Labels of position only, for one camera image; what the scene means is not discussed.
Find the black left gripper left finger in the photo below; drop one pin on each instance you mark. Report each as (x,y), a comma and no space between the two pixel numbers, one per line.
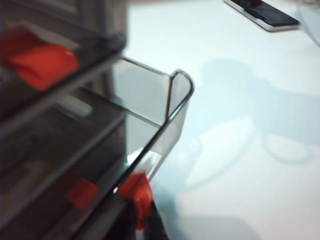
(125,225)

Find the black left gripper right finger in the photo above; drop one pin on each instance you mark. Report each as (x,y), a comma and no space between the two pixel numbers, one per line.
(156,225)

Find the black slab with white rim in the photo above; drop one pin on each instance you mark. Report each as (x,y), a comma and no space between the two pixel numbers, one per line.
(270,15)

